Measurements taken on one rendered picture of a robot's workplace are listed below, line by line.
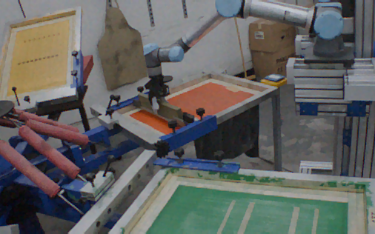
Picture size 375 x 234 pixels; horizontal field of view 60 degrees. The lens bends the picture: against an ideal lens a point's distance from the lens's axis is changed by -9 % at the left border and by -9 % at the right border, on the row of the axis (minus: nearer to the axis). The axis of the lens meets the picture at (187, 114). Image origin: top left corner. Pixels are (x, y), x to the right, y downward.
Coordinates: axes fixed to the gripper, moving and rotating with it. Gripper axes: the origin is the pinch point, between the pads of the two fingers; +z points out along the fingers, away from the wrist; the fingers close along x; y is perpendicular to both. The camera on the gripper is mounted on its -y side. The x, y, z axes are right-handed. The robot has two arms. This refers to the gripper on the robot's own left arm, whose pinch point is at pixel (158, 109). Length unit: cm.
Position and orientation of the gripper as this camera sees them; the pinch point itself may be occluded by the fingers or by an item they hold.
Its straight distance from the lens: 186.5
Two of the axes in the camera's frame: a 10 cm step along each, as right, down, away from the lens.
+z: 1.3, 9.0, 4.1
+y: 6.0, 2.5, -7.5
